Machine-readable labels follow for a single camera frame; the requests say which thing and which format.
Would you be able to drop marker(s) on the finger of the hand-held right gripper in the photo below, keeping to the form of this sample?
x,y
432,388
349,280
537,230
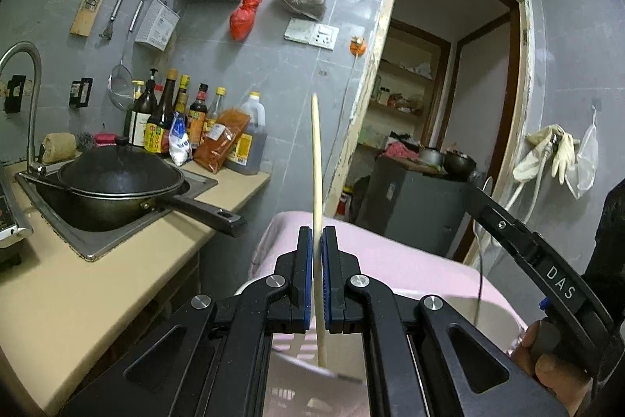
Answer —
x,y
493,212

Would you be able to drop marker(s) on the steel pot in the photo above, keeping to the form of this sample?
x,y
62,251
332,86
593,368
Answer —
x,y
431,157

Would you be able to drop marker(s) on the red plastic bag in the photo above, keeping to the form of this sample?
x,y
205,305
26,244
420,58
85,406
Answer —
x,y
244,16

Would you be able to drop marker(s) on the tall black cap sauce bottle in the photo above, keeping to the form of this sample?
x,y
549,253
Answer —
x,y
158,133

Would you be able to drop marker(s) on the slim yellow cap bottle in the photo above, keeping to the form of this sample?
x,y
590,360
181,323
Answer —
x,y
183,97

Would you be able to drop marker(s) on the orange wall hook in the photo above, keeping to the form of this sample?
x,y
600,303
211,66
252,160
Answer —
x,y
358,46

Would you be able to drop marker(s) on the red chili powder bag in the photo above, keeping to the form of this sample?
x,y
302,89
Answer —
x,y
217,143

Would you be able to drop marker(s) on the wooden chopstick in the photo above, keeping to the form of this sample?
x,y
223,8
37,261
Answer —
x,y
317,163

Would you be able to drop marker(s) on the clear yellow cap bottle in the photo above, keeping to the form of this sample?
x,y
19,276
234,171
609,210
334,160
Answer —
x,y
217,109

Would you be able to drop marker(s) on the tan loofah sponge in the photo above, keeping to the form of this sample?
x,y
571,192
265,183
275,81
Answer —
x,y
58,147

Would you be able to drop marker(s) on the wooden door frame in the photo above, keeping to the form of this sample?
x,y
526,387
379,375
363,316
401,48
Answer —
x,y
352,143

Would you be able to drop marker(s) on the white box grater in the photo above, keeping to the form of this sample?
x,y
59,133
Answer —
x,y
156,23

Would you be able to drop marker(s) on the hanging clear plastic bag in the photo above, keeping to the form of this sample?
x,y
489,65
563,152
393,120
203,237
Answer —
x,y
583,163

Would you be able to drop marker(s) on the wooden storage shelf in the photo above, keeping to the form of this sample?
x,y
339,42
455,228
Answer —
x,y
400,104

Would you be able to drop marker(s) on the red label vinegar bottle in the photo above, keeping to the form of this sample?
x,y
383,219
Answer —
x,y
198,119

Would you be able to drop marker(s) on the black pot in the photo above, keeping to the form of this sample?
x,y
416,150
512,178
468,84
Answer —
x,y
459,163

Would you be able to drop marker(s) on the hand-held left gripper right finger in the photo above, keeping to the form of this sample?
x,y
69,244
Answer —
x,y
328,273

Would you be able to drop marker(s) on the white wall socket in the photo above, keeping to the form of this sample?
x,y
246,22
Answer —
x,y
324,37

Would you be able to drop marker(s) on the black wok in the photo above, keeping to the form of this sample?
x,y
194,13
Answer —
x,y
97,214

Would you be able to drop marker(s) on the person's right hand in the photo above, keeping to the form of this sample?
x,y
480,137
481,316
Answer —
x,y
556,380

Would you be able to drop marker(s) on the black wok lid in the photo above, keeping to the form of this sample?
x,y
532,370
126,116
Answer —
x,y
117,168

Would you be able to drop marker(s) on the steel peeler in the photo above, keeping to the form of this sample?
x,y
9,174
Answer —
x,y
116,9

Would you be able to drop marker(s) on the yellow cap sauce bottle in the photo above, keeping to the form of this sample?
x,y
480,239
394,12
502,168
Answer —
x,y
134,119

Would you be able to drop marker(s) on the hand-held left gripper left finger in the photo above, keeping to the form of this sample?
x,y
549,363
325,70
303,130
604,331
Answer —
x,y
306,273

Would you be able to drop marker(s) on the large dark liquid jug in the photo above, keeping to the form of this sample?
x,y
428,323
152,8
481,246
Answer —
x,y
251,138

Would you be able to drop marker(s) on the red cloth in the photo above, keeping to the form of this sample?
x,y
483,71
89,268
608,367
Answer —
x,y
398,151

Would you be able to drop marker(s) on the dark pump top bottle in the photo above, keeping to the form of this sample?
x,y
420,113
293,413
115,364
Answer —
x,y
149,109

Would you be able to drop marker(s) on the steel faucet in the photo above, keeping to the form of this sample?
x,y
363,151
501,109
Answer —
x,y
34,104

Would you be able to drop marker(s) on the white blue salt bag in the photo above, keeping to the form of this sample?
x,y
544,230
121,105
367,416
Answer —
x,y
180,143

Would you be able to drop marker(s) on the grey metal cabinet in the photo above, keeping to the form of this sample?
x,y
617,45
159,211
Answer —
x,y
415,207

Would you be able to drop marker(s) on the steel wool scrubber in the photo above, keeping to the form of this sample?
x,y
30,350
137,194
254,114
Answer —
x,y
85,141

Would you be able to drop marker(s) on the cream rubber gloves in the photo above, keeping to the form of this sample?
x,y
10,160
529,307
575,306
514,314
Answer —
x,y
537,148

